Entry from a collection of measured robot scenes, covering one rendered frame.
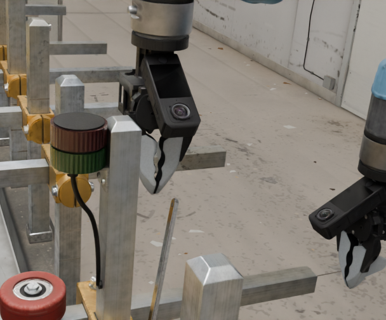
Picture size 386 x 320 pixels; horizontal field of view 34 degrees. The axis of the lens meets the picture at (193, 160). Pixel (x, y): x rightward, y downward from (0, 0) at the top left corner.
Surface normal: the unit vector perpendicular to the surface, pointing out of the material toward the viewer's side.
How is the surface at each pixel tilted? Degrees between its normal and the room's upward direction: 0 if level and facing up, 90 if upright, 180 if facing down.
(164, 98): 32
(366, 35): 90
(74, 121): 0
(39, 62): 90
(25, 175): 90
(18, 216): 0
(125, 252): 90
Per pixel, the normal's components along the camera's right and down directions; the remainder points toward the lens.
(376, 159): -0.59, 0.28
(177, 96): 0.25, -0.57
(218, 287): 0.39, 0.40
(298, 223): 0.09, -0.91
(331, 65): -0.91, 0.09
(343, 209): -0.41, -0.76
